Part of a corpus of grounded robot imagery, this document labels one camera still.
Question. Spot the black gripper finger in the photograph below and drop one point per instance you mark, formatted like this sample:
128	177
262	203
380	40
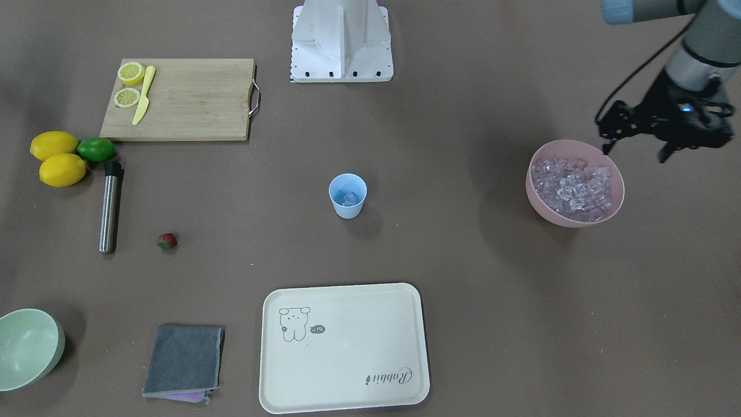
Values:
607	146
666	152

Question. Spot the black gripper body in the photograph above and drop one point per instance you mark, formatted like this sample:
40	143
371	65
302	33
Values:
659	104

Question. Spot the clear ice cube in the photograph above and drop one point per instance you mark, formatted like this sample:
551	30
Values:
348	199

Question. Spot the red strawberry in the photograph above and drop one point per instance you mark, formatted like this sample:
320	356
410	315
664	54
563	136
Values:
167	241

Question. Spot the steel muddler with black tip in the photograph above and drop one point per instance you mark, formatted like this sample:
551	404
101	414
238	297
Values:
113	175

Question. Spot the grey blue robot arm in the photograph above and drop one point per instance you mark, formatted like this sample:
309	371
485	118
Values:
707	45

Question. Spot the pile of clear ice cubes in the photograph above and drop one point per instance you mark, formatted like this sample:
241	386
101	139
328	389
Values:
572	188

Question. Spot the light blue plastic cup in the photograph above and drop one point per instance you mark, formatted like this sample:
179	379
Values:
347	182

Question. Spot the pink bowl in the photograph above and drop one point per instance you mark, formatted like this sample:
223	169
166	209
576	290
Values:
580	150

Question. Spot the cream rabbit tray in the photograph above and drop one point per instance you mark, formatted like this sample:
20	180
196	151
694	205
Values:
344	347

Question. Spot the yellow plastic knife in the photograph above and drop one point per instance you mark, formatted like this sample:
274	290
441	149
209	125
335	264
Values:
144	102

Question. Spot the grey folded cloth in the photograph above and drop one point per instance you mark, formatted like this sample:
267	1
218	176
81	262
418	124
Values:
185	363

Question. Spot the upper lemon half slice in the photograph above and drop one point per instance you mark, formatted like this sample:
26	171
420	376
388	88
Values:
131	74

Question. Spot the lemon half slice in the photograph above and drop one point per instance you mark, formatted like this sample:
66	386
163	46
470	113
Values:
131	74
127	97

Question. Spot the lower lemon half slice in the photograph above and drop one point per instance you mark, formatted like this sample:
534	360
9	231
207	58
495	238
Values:
127	97

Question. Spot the green lime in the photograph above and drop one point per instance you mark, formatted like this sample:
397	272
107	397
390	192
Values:
96	149

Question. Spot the lower whole yellow lemon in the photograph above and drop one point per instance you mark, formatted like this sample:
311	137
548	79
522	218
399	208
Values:
62	170

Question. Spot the whole yellow lemon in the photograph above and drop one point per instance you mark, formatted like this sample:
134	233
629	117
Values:
51	143
62	170

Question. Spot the upper whole yellow lemon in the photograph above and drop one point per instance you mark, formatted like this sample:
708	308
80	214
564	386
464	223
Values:
51	143

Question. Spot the light green bowl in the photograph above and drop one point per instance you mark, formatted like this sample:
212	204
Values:
32	343

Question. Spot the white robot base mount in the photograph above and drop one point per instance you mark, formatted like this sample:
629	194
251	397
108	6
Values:
341	42

